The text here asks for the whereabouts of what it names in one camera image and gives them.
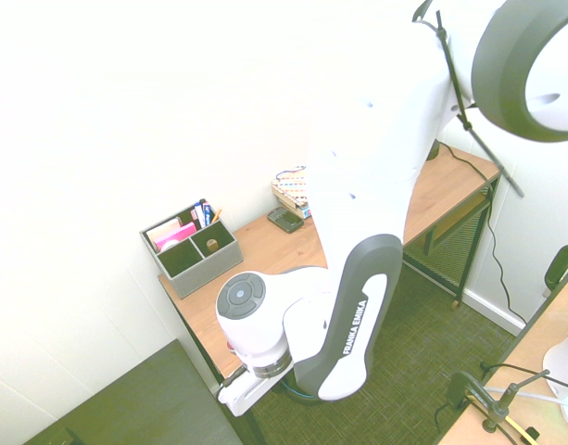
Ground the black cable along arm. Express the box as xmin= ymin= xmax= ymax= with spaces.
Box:
xmin=432 ymin=10 xmax=526 ymax=197

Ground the yellow black strap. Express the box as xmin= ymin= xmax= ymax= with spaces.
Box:
xmin=463 ymin=392 xmax=535 ymax=445

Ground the pink sticky note pad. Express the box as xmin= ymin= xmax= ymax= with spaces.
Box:
xmin=154 ymin=222 xmax=198 ymax=252

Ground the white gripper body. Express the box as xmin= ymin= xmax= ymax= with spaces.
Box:
xmin=218 ymin=369 xmax=294 ymax=417

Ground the black calculator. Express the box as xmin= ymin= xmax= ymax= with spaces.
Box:
xmin=266 ymin=208 xmax=306 ymax=235

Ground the grey fabric desk organiser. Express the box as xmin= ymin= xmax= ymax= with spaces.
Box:
xmin=139 ymin=200 xmax=245 ymax=299

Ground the white appliance base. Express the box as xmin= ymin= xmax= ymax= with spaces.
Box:
xmin=541 ymin=316 xmax=568 ymax=428

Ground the black curved chair handle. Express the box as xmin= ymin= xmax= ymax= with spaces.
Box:
xmin=542 ymin=244 xmax=568 ymax=299

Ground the black table clamp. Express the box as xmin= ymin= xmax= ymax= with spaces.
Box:
xmin=434 ymin=369 xmax=540 ymax=445

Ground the beige notebook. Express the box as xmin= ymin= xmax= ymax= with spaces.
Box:
xmin=145 ymin=216 xmax=183 ymax=252

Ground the blue and white marker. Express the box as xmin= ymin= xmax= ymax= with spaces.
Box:
xmin=192 ymin=199 xmax=213 ymax=229

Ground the black power cable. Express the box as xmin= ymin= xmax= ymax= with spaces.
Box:
xmin=436 ymin=141 xmax=531 ymax=326

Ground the colourful striped book stack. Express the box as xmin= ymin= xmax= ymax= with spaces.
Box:
xmin=271 ymin=164 xmax=313 ymax=220

